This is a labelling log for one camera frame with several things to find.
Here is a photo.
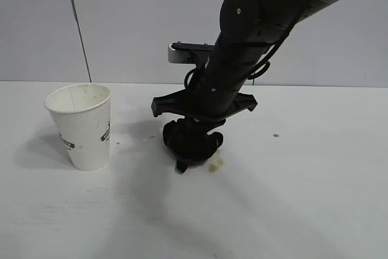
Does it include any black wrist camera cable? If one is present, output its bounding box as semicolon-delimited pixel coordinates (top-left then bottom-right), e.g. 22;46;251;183
183;69;199;90

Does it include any white paper coffee cup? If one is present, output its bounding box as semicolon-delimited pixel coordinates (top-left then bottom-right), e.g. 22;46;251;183
44;82;113;172

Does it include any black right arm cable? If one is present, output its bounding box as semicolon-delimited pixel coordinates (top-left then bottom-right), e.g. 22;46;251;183
248;0;334;79

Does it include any brown coffee spill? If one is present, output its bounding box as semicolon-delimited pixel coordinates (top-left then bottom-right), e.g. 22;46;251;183
208;155;225;172

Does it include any black and purple cloth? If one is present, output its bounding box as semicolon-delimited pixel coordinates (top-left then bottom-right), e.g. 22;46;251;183
162;118;225;175

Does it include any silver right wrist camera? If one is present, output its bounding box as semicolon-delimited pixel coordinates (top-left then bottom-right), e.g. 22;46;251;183
167;41;215;65

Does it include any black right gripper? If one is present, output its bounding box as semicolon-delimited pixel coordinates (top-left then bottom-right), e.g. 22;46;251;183
151;39;273;133

